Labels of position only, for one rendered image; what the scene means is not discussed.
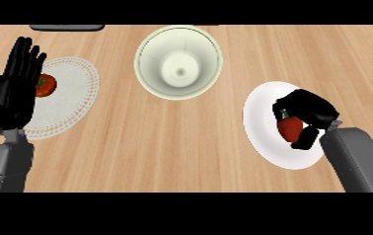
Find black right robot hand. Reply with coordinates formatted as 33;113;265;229
271;88;340;151

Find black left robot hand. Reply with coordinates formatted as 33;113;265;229
0;36;50;131

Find red bell pepper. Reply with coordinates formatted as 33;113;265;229
275;109;306;144

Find white plate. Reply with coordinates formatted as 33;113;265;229
241;80;327;171

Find pale green bowl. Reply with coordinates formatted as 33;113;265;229
132;25;224;102

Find red tomato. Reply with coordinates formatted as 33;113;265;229
35;73;59;99

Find dark grey flat object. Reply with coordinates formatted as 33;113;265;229
28;24;106;33

